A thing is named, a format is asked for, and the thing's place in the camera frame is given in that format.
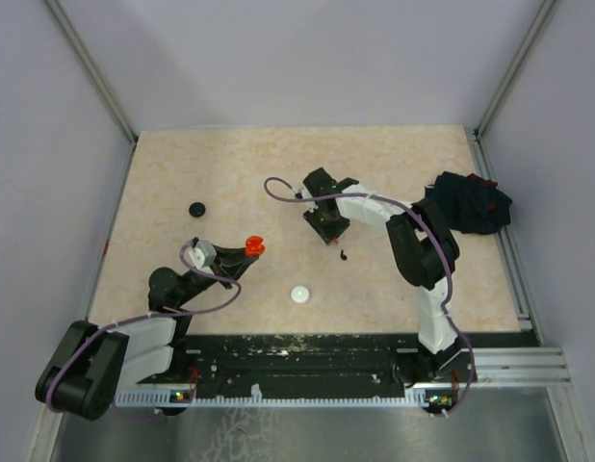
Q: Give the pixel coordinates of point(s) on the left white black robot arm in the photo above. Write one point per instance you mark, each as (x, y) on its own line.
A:
(93, 363)

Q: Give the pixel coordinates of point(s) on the left aluminium frame post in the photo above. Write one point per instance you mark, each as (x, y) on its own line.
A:
(91, 69)

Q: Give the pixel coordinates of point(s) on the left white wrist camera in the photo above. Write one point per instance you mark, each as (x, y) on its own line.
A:
(202, 255)

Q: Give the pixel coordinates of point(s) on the aluminium frame post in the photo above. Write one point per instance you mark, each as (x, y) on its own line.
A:
(537, 28)
(91, 69)

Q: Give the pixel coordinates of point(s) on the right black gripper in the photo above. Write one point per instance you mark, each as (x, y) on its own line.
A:
(327, 234)

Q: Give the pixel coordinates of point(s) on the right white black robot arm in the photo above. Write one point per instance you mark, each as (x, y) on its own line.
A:
(422, 244)

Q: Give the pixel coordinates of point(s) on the dark navy crumpled cloth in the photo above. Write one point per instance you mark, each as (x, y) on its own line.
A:
(470, 204)

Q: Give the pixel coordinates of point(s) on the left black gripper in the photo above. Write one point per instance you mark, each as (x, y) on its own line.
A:
(226, 265)

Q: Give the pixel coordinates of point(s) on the right aluminium frame post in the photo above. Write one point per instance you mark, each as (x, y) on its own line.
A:
(537, 28)

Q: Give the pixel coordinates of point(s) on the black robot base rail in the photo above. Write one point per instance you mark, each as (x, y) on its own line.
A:
(309, 366)

